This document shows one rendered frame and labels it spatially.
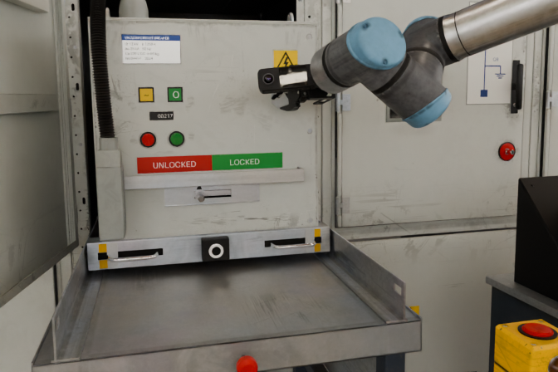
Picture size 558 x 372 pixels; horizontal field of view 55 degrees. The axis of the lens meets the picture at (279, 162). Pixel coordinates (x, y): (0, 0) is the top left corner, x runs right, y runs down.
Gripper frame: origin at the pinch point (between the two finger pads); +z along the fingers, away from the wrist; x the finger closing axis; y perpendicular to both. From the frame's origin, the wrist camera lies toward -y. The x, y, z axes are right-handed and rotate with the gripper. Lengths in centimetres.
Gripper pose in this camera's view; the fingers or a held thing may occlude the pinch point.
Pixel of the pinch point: (271, 99)
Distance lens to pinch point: 118.6
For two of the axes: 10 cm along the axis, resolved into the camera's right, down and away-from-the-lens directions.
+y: 8.8, -0.7, 4.7
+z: -4.6, 1.6, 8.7
